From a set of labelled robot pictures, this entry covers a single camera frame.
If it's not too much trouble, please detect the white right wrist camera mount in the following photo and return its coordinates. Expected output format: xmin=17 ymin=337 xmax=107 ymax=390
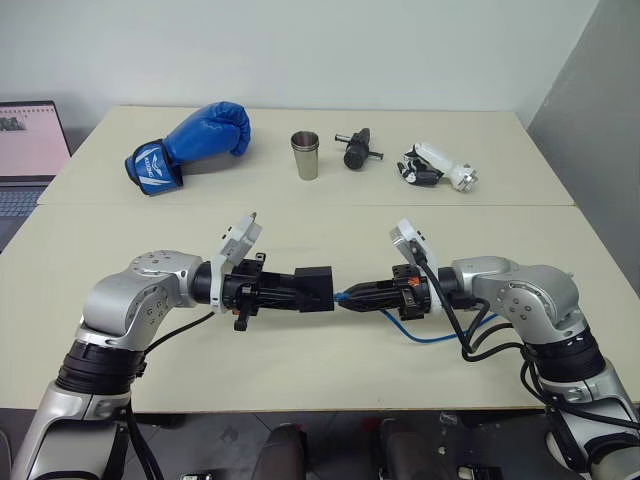
xmin=389 ymin=216 xmax=442 ymax=321

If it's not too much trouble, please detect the blue Ethernet cable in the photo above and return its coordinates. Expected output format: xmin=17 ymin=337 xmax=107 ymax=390
xmin=333 ymin=289 xmax=501 ymax=347

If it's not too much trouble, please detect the blue boxing glove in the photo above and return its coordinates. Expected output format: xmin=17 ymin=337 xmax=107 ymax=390
xmin=123 ymin=101 xmax=253 ymax=198

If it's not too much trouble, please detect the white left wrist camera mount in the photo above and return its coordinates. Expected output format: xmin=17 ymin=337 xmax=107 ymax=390
xmin=209 ymin=212 xmax=264 ymax=315

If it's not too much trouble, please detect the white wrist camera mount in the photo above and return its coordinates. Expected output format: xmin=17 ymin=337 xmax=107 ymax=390
xmin=209 ymin=212 xmax=264 ymax=315
xmin=389 ymin=216 xmax=442 ymax=321

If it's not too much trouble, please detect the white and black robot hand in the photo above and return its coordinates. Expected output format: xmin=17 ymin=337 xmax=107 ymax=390
xmin=395 ymin=140 xmax=480 ymax=195

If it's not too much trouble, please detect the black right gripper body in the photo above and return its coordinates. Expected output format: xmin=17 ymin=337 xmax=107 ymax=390
xmin=392 ymin=262 xmax=432 ymax=322

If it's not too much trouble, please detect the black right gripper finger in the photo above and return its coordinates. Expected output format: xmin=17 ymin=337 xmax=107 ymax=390
xmin=343 ymin=294 xmax=402 ymax=315
xmin=348 ymin=280 xmax=400 ymax=298

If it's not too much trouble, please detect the black cylindrical tool with crossbar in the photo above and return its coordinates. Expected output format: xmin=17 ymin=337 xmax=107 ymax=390
xmin=333 ymin=127 xmax=386 ymax=172

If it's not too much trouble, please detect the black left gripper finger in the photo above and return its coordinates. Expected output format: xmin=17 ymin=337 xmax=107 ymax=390
xmin=264 ymin=271 xmax=300 ymax=293
xmin=264 ymin=290 xmax=322 ymax=315

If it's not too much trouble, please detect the small black box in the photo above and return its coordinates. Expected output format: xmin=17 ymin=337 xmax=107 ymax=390
xmin=294 ymin=265 xmax=334 ymax=314

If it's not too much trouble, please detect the grey laptop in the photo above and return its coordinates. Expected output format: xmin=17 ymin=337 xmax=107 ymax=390
xmin=0 ymin=99 xmax=73 ymax=254

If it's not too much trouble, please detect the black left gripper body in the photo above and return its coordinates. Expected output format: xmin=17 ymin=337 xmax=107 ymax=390
xmin=222 ymin=252 xmax=270 ymax=332

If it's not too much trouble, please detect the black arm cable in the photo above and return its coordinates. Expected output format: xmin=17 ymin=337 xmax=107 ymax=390
xmin=107 ymin=311 xmax=217 ymax=480
xmin=411 ymin=241 xmax=569 ymax=419

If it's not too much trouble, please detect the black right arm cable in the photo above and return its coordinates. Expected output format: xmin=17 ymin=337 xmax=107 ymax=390
xmin=411 ymin=241 xmax=569 ymax=419

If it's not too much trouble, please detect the dark rounded shape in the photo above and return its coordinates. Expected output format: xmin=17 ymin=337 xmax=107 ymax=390
xmin=261 ymin=421 xmax=312 ymax=480

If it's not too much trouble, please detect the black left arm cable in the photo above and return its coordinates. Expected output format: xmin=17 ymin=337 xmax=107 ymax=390
xmin=107 ymin=311 xmax=217 ymax=480

